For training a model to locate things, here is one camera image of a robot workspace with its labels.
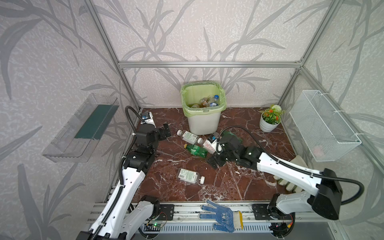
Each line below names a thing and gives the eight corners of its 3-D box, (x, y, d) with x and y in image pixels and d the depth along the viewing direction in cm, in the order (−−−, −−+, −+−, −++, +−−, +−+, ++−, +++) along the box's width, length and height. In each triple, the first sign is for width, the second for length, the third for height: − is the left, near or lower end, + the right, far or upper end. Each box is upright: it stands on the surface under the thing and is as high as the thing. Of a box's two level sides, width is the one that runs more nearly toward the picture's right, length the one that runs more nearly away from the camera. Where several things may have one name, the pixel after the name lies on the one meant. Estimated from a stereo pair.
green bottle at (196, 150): (183, 152, 98) (182, 149, 94) (186, 144, 101) (185, 141, 98) (206, 158, 95) (206, 155, 91) (209, 150, 98) (209, 147, 95)
